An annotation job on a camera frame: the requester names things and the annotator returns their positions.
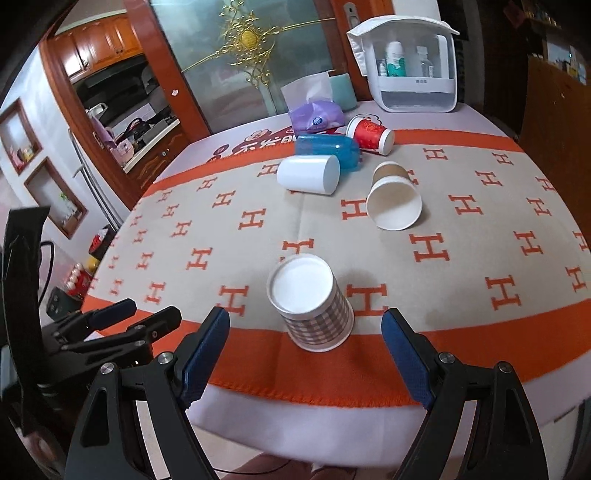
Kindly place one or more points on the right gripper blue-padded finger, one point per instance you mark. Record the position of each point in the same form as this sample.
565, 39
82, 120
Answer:
100, 319

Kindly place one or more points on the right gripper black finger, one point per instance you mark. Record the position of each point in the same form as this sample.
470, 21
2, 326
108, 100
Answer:
133, 346

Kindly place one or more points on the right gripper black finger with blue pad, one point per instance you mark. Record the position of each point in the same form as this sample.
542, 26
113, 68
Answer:
505, 441
107, 442

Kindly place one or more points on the grey checked paper cup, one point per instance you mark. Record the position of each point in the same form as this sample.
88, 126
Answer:
303, 289

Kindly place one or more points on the white plastic cup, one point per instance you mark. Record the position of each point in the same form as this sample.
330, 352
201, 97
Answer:
315, 174

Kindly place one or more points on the blue translucent plastic cup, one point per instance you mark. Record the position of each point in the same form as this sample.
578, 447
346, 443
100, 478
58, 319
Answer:
346, 149

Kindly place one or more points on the brown and white paper cup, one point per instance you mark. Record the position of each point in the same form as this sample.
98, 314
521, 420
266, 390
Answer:
393, 202

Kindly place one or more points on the red paper cup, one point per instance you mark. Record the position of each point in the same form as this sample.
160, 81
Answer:
371, 136

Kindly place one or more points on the pink small kitchen appliance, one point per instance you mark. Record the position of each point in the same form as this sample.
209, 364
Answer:
123, 152

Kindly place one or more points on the orange beige H-pattern cloth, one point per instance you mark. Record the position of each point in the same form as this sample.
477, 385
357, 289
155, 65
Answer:
369, 276

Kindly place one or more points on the purple tissue pack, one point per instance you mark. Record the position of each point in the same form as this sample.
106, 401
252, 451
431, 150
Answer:
310, 104

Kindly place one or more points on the teal canister with brown lid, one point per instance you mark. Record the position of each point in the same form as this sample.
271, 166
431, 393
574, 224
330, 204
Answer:
343, 95

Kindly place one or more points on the dark wooden cabinet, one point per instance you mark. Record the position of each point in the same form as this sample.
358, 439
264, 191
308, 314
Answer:
556, 125

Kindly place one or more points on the white teal lotion bottle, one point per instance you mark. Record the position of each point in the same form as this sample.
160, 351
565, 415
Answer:
395, 60

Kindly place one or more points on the white cosmetics storage box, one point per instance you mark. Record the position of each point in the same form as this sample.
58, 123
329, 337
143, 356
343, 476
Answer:
413, 93

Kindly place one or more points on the clear small bottle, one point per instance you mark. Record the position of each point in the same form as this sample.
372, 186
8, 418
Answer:
427, 67

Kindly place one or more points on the wooden kitchen wall cabinets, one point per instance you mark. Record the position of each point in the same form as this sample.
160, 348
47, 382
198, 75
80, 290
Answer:
93, 46

